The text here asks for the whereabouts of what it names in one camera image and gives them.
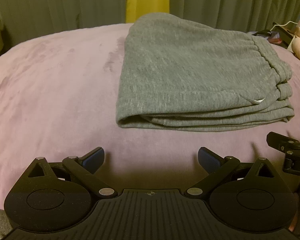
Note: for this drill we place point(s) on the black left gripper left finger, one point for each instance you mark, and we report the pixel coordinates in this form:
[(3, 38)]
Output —
[(83, 169)]

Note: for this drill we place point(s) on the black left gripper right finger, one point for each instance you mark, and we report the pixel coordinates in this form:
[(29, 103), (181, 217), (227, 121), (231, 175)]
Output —
[(218, 170)]

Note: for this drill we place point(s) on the grey sweatpants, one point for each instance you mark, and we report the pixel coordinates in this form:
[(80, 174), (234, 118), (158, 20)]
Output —
[(183, 75)]

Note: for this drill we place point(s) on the lilac plush bed blanket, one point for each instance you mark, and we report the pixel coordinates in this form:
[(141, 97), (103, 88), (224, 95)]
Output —
[(57, 98)]

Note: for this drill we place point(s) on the dark bedside table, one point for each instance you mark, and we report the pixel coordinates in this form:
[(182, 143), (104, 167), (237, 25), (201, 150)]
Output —
[(281, 34)]

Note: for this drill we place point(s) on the grey pleated curtain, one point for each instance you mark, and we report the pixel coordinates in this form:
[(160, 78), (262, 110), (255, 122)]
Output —
[(23, 20)]

